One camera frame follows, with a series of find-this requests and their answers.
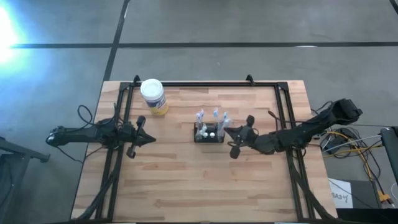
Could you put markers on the black metal stand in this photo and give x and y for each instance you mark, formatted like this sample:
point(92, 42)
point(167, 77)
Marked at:
point(18, 152)

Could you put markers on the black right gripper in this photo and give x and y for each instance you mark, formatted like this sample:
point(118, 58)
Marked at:
point(250, 140)

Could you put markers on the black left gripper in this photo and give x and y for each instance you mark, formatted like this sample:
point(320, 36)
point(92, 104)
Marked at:
point(129, 135)

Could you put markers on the Lysol wipes canister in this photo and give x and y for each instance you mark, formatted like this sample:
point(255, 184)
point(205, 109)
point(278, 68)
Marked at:
point(152, 90)

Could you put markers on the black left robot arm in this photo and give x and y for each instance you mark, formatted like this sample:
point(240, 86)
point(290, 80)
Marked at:
point(81, 135)

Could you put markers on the white paper sheet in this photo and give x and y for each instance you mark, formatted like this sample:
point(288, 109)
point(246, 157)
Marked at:
point(340, 194)

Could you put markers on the black aluminium table frame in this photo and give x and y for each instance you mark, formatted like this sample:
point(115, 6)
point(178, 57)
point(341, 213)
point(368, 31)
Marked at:
point(202, 84)

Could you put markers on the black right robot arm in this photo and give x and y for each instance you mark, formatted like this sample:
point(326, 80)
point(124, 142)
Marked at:
point(295, 137)

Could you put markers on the black tube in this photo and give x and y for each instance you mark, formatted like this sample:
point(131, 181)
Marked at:
point(390, 152)

